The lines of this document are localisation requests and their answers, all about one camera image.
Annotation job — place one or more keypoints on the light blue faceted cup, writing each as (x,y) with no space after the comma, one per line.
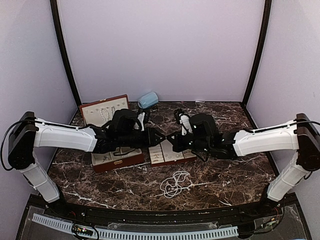
(148,100)

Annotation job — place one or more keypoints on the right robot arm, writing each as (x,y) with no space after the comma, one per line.
(299,135)

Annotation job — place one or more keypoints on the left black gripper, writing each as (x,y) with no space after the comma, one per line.
(150,139)

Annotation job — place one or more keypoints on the small red jewelry tray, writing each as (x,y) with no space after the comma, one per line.
(163,154)

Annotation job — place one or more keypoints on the large red jewelry box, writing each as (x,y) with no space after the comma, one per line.
(98,113)

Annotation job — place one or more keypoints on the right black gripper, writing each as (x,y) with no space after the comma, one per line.
(177,145)

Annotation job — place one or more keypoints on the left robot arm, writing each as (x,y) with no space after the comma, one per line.
(31,132)

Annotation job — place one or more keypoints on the white cable duct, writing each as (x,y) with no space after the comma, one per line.
(133,232)

